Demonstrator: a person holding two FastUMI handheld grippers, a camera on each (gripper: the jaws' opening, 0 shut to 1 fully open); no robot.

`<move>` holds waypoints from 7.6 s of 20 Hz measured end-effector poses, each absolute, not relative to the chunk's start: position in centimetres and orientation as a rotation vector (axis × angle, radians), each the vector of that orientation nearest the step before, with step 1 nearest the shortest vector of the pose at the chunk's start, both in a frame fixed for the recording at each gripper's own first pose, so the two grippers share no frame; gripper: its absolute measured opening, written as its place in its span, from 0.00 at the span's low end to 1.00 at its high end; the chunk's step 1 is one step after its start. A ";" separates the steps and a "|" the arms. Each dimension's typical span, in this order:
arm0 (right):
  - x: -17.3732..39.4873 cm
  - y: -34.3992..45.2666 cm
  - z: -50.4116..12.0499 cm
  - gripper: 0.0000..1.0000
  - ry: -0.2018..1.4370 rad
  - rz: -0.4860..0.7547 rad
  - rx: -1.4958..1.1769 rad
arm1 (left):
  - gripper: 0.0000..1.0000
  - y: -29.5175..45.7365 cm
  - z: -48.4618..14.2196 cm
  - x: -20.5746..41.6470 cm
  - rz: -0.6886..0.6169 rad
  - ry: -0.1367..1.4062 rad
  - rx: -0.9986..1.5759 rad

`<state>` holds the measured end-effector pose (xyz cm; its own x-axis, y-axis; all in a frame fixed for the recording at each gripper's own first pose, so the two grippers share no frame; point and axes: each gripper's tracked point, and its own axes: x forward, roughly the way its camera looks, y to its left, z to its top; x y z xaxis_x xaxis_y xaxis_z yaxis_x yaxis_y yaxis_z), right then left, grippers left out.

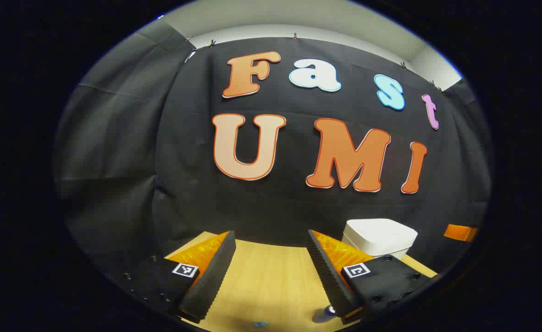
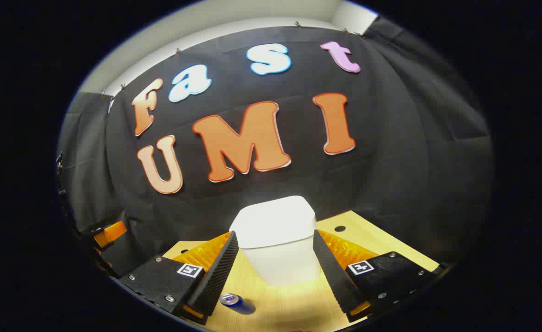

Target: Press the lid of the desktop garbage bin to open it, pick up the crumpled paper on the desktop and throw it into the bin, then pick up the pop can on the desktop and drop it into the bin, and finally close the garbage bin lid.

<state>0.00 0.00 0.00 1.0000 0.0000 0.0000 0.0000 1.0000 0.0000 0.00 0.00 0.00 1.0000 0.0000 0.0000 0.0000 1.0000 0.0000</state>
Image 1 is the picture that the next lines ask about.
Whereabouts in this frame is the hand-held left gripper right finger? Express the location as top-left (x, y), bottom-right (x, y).
top-left (307, 229), bottom-right (438, 326)

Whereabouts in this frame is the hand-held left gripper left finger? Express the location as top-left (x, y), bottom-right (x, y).
top-left (114, 230), bottom-right (237, 324)

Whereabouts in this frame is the blue pop can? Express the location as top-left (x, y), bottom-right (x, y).
top-left (312, 303), bottom-right (337, 323)

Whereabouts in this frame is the white desktop garbage bin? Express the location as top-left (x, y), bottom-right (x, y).
top-left (342, 219), bottom-right (418, 260)

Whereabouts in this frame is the wooden desktop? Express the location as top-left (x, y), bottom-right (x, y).
top-left (164, 231), bottom-right (437, 332)

